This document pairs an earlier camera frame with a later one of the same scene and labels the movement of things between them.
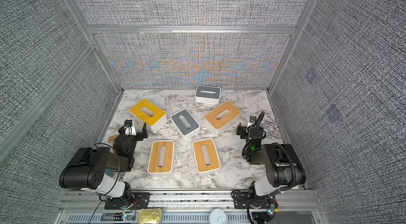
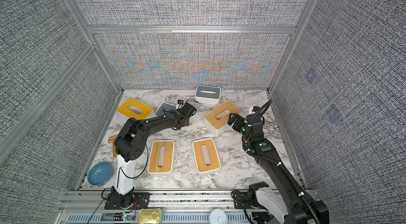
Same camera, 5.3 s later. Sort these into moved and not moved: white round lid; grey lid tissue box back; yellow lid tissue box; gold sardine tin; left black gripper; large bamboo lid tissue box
Moved: left black gripper; yellow lid tissue box
Not moved: white round lid; large bamboo lid tissue box; gold sardine tin; grey lid tissue box back
